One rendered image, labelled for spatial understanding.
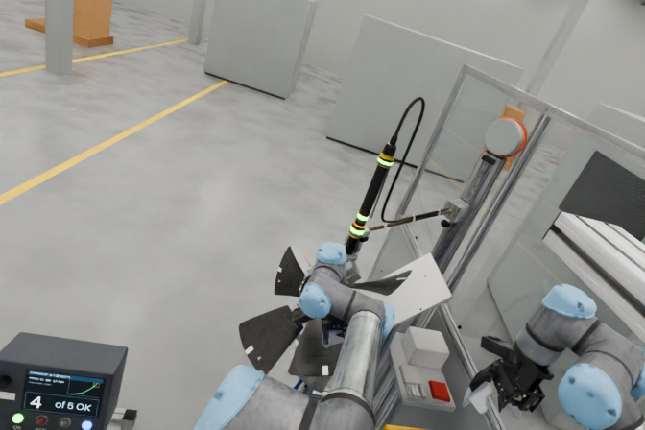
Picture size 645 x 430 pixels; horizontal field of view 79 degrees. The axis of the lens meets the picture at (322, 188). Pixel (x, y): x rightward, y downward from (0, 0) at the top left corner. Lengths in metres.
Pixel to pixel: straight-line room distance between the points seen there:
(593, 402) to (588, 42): 14.18
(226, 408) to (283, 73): 7.86
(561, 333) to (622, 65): 14.58
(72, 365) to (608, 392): 1.06
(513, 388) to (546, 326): 0.15
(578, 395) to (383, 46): 6.06
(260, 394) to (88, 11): 8.60
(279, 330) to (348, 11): 12.09
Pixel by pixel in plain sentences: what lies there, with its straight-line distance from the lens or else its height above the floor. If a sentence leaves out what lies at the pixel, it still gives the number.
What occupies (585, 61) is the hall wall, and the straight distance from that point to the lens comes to 14.80.
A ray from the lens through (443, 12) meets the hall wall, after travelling 13.33.
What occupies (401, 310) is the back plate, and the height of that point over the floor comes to 1.21.
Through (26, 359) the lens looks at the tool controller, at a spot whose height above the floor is 1.25.
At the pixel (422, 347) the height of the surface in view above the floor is 0.97.
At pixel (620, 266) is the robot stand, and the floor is 2.02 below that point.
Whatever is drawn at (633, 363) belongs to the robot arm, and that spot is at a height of 1.81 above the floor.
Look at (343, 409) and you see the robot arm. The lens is 0.67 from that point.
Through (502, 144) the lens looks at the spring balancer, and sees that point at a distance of 1.74.
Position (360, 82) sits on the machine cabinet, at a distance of 6.58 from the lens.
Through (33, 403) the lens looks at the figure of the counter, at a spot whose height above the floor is 1.16.
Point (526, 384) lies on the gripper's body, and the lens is 0.94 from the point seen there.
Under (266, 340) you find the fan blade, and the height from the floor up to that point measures 1.00.
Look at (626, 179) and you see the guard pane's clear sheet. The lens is 1.50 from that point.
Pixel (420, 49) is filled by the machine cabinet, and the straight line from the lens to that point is 6.56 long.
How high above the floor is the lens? 2.17
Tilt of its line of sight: 25 degrees down
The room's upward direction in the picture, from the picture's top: 19 degrees clockwise
